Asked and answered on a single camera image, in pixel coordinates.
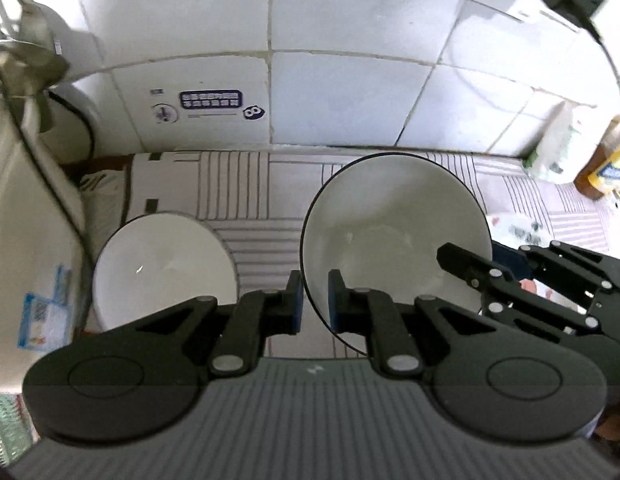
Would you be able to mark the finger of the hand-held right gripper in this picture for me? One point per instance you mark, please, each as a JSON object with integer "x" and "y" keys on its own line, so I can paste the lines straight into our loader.
{"x": 465, "y": 265}
{"x": 512, "y": 262}

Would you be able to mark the wide wall sticker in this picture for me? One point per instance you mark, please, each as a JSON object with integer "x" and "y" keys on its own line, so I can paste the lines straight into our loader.
{"x": 209, "y": 100}

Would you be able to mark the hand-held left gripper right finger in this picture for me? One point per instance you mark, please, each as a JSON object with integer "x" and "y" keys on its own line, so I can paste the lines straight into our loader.
{"x": 336, "y": 307}

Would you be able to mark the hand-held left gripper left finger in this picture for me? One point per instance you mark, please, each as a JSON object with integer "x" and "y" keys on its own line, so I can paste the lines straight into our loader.
{"x": 296, "y": 307}

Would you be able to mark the green patterned cloth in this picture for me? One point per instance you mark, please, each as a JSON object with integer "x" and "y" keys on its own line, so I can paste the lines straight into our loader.
{"x": 9, "y": 425}

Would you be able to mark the white bowl black rim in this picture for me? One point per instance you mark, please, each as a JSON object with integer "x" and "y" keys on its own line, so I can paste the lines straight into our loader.
{"x": 159, "y": 270}
{"x": 390, "y": 220}

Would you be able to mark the cooking wine bottle yellow label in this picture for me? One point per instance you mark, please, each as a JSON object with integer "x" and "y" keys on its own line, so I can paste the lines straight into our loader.
{"x": 612, "y": 170}

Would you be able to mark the striped white tablecloth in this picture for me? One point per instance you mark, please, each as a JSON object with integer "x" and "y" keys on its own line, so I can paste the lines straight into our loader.
{"x": 270, "y": 195}

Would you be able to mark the white salt bag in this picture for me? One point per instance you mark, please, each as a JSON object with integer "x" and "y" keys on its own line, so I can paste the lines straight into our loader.
{"x": 565, "y": 150}

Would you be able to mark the rabbit carrot print plate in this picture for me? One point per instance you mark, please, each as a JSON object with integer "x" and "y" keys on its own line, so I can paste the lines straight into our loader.
{"x": 525, "y": 230}

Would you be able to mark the white rice cooker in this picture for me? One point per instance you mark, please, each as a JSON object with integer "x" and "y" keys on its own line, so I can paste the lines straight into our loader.
{"x": 19, "y": 240}

